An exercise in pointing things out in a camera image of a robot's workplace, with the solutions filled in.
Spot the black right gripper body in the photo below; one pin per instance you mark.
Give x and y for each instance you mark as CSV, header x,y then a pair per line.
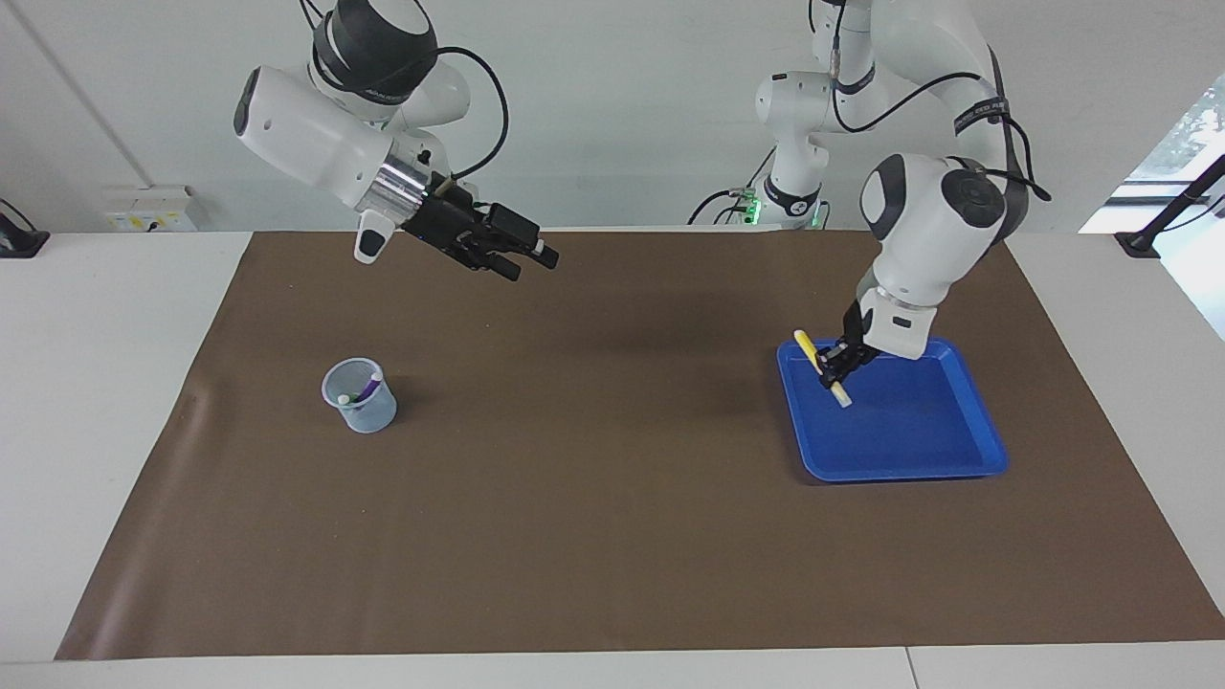
x,y
459,225

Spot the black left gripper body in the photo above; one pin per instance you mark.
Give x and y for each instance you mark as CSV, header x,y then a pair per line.
x,y
855,340

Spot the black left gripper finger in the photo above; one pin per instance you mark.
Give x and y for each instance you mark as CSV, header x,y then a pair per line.
x,y
825,368
847,368

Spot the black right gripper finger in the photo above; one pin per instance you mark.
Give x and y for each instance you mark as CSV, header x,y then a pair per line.
x,y
502,266
541,254

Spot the yellow marker pen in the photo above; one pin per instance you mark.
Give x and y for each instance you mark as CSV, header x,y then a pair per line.
x,y
807,346

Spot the purple marker pen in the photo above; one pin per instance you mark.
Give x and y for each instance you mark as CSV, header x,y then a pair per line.
x,y
369,388

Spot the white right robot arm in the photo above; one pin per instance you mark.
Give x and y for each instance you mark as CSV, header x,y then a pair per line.
x,y
316,134

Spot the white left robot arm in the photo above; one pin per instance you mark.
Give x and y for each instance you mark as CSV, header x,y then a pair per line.
x,y
933,220

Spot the blue plastic tray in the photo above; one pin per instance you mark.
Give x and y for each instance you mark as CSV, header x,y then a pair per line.
x,y
900,440

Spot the translucent plastic cup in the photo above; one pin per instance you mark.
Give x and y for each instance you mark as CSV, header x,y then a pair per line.
x,y
368,416

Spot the brown paper table mat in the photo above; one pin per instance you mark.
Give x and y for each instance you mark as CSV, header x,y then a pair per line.
x,y
612,536

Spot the black clamp stand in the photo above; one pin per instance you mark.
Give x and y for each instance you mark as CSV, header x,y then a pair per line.
x,y
1163,220

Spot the window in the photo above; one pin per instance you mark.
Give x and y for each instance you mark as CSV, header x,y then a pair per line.
x,y
1182,172

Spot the black desk device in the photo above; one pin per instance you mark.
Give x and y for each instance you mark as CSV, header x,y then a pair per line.
x,y
19,239

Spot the white wall power socket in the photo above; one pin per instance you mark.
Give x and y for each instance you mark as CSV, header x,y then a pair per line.
x,y
153,211

